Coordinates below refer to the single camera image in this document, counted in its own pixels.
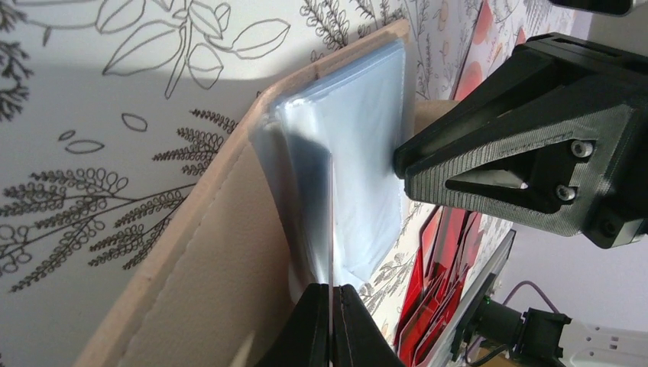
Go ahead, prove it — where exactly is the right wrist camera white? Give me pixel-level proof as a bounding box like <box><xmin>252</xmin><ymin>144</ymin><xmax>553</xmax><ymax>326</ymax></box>
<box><xmin>550</xmin><ymin>0</ymin><xmax>647</xmax><ymax>17</ymax></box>

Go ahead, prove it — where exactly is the beige card holder wallet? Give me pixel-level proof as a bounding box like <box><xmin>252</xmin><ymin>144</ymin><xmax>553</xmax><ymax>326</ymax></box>
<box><xmin>73</xmin><ymin>19</ymin><xmax>459</xmax><ymax>367</ymax></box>

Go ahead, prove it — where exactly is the clear card red dot left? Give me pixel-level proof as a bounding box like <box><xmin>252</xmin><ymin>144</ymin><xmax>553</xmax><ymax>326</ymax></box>
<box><xmin>453</xmin><ymin>1</ymin><xmax>497</xmax><ymax>100</ymax></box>

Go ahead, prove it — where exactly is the red card pile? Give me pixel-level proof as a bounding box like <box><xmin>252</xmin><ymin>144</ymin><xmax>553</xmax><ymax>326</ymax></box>
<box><xmin>397</xmin><ymin>207</ymin><xmax>483</xmax><ymax>366</ymax></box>
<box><xmin>394</xmin><ymin>248</ymin><xmax>424</xmax><ymax>349</ymax></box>

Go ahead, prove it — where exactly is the floral patterned table mat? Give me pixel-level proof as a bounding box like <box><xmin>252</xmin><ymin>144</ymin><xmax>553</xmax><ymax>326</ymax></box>
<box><xmin>1</xmin><ymin>1</ymin><xmax>575</xmax><ymax>366</ymax></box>

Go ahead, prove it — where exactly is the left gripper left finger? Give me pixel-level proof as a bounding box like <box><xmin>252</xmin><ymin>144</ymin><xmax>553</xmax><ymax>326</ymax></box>
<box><xmin>255</xmin><ymin>284</ymin><xmax>329</xmax><ymax>367</ymax></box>

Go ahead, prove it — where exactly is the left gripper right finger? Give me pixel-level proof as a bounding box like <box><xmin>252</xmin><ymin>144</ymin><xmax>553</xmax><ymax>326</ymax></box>
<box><xmin>332</xmin><ymin>284</ymin><xmax>403</xmax><ymax>367</ymax></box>

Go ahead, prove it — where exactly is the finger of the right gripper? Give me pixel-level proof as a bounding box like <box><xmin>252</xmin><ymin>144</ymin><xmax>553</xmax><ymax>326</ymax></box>
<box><xmin>394</xmin><ymin>44</ymin><xmax>604</xmax><ymax>179</ymax></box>

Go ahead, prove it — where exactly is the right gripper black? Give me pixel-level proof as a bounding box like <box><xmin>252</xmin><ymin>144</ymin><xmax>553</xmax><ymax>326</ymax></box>
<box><xmin>402</xmin><ymin>33</ymin><xmax>647</xmax><ymax>249</ymax></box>

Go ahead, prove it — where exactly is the red card centre pile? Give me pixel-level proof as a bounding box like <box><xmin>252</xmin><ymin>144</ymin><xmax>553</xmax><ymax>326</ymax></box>
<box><xmin>397</xmin><ymin>207</ymin><xmax>483</xmax><ymax>366</ymax></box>

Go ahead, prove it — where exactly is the red card left pile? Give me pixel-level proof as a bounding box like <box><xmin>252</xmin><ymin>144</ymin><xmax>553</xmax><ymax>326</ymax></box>
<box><xmin>394</xmin><ymin>248</ymin><xmax>424</xmax><ymax>349</ymax></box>

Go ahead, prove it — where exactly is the aluminium rail frame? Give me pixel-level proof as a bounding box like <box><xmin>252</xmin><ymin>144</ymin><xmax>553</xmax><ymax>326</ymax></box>
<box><xmin>420</xmin><ymin>230</ymin><xmax>516</xmax><ymax>367</ymax></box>

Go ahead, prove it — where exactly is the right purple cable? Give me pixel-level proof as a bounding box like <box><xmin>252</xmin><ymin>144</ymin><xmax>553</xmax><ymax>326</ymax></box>
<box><xmin>465</xmin><ymin>281</ymin><xmax>560</xmax><ymax>356</ymax></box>

